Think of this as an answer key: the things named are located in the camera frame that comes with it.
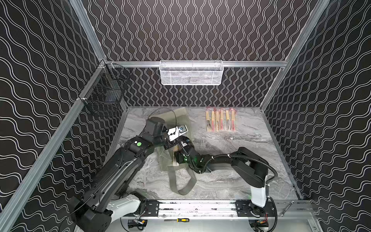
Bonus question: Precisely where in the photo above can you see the olive green tote bag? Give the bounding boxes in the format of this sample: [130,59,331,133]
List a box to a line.
[149,107,197,196]

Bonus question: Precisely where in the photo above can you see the aluminium corner frame post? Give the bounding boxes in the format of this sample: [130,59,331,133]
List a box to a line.
[70,0,107,61]

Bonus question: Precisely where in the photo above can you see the folding fan with pink paper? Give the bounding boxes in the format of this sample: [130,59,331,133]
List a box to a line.
[211,109,215,131]

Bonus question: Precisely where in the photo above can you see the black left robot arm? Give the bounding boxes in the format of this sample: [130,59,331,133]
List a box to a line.
[68,117,188,232]

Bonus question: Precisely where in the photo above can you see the yellow handled screwdriver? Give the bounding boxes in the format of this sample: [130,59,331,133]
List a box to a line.
[164,218,190,222]

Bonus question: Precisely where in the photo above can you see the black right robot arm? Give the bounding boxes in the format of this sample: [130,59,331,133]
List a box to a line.
[175,137,278,218]

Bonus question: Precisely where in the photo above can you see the black wire mesh basket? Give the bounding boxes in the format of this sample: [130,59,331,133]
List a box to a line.
[82,62,132,117]

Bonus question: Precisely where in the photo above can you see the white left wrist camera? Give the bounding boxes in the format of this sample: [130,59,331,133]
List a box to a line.
[168,125,188,141]

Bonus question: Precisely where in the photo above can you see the white wire mesh basket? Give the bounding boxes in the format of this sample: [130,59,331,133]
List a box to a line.
[159,65,224,86]

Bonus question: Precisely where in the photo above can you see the horizontal aluminium back bar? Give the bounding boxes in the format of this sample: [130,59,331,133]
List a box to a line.
[107,60,288,68]

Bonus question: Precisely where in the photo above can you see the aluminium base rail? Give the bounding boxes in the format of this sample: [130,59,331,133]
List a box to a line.
[124,200,313,219]

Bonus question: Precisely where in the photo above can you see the right aluminium frame post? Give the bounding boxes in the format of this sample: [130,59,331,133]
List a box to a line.
[260,0,329,112]

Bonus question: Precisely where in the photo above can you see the left aluminium side bar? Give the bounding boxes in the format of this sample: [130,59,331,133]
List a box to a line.
[1,62,105,232]

